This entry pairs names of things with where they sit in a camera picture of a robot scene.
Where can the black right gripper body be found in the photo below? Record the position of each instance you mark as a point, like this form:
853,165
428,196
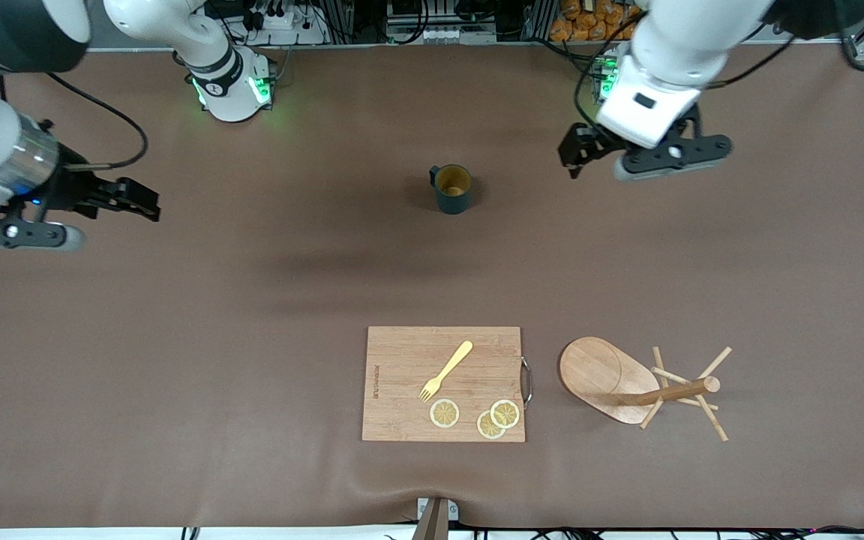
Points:
72,187

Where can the dark green ribbed mug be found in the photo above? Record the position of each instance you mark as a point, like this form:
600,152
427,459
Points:
453,202

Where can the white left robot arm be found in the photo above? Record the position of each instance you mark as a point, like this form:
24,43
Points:
672,45

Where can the wooden mug tree rack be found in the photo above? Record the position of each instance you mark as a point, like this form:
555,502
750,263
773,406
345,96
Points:
589,371

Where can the orange snack packs pile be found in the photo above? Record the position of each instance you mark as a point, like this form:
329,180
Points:
582,22

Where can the white power strip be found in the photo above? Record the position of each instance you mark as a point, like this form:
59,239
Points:
289,26

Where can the yellow plastic fork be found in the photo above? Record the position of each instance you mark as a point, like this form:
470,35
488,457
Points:
453,364

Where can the lemon slice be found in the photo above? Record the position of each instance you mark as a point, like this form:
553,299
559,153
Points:
445,413
505,413
486,429

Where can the brown table mat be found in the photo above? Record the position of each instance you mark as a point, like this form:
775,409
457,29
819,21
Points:
252,450

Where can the bamboo cutting board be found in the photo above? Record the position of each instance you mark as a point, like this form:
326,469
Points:
402,390

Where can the grey metal camera bracket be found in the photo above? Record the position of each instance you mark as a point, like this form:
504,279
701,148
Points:
433,525

